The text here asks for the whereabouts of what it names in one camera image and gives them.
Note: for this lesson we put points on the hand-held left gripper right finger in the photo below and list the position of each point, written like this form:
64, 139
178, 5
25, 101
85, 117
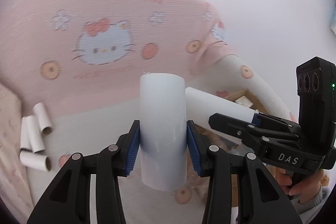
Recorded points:
193, 153

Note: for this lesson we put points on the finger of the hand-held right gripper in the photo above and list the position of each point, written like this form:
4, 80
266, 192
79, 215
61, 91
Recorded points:
275, 123
231, 125

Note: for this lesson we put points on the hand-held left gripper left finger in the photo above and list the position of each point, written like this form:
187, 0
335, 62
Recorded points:
132, 153

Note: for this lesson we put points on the white paper tube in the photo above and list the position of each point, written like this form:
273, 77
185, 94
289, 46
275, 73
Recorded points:
33, 134
42, 117
24, 134
210, 106
162, 121
32, 162

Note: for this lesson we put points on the cardboard box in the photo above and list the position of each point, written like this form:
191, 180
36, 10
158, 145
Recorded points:
246, 95

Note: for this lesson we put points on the person's right forearm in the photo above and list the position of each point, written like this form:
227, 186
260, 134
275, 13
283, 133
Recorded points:
315, 200

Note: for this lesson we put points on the person's right hand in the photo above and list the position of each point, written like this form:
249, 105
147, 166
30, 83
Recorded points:
304, 190

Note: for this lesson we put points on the pink cat print blanket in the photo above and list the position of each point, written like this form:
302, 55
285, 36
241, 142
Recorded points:
157, 43

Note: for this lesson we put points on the pink patterned pillow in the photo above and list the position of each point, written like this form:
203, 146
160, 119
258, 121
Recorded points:
10, 113

